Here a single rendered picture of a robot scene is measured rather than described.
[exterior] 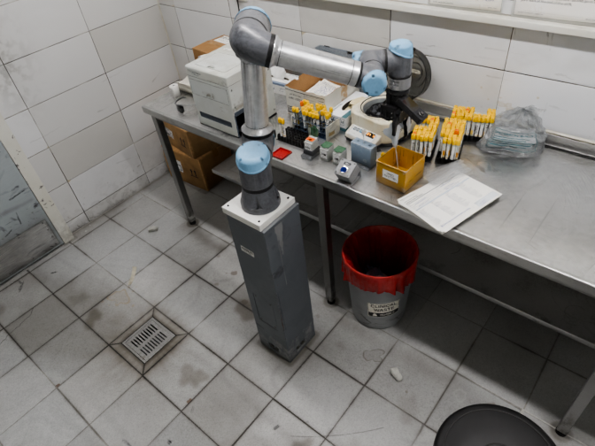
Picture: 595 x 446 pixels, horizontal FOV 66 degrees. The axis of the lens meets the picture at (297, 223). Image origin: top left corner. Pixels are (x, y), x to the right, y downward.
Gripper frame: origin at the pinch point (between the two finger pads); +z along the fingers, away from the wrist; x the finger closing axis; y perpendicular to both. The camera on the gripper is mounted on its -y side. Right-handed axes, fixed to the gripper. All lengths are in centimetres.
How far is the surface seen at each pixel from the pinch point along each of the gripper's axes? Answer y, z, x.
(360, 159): 17.3, 14.5, 1.7
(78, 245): 189, 105, 82
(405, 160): 1.7, 13.2, -6.2
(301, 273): 22, 55, 38
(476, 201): -30.3, 16.2, -3.2
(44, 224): 197, 84, 92
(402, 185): -5.7, 14.2, 6.5
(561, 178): -48, 18, -35
